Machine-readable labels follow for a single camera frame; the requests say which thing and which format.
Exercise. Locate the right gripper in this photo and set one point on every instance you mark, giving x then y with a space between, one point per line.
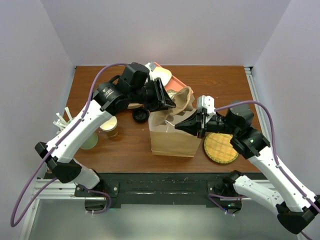
196 123

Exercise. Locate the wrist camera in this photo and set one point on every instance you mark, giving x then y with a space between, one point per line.
151 66
206 102

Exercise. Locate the woven bamboo coaster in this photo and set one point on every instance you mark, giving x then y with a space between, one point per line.
218 148

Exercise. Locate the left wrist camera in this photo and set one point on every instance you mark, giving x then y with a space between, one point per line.
151 66

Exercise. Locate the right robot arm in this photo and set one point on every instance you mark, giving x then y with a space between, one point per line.
294 205

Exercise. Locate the green patterned small dish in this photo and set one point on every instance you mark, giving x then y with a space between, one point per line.
171 93

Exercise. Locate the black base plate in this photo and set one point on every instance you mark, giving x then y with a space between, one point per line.
182 188

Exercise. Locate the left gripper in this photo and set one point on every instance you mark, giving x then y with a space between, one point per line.
162 99

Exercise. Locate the pink tray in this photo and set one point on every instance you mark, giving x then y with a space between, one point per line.
174 84

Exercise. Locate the brown paper cup stack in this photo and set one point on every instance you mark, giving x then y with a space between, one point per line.
110 127

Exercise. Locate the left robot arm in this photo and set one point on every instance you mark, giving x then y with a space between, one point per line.
136 85

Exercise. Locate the green cup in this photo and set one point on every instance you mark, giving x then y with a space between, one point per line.
90 142

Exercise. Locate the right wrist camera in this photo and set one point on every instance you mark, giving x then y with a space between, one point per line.
206 102

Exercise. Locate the cream square bowl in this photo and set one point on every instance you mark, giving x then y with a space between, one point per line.
164 74

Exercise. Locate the brown paper bag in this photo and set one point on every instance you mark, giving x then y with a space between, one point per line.
168 141

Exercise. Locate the black lid stack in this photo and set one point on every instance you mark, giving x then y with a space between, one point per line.
140 115

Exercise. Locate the cardboard cup carrier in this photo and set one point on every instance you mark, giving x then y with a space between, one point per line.
183 100

